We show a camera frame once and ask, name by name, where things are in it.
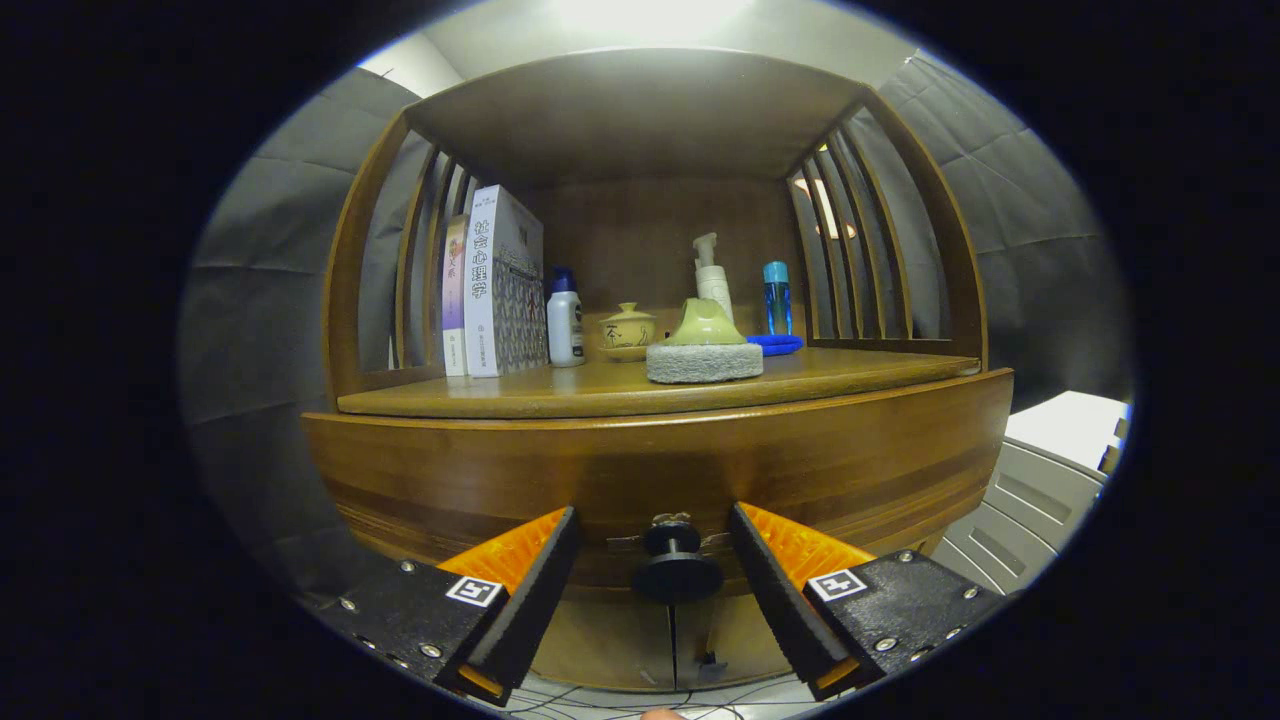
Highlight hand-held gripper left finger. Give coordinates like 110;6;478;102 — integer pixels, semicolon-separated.
315;505;583;709

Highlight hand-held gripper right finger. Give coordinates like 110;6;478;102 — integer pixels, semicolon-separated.
728;502;1004;701

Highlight brown wooden drawer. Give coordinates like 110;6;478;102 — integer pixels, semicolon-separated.
302;368;1015;601

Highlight green scrub brush grey pad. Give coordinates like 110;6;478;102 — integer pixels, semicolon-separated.
646;297;765;385

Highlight wooden cabinet door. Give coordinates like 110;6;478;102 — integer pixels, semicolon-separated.
672;590;791;691
530;595;676;691

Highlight brown wooden countertop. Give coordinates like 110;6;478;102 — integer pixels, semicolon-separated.
337;345;983;419

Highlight white drawer unit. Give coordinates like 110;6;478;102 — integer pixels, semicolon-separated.
930;390;1131;596

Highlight brown wooden cabinet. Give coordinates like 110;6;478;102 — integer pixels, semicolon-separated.
322;47;989;693

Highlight white bottle with blue cap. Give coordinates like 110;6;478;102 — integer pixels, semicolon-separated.
546;266;586;368

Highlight yellow lidded ceramic teacup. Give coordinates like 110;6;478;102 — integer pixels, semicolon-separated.
598;302;658;363

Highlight clear blue bottle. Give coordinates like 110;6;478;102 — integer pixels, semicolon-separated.
763;261;793;337

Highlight thick white book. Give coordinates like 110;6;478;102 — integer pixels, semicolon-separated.
463;184;549;378

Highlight white pump bottle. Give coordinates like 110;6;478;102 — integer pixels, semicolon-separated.
693;232;736;323

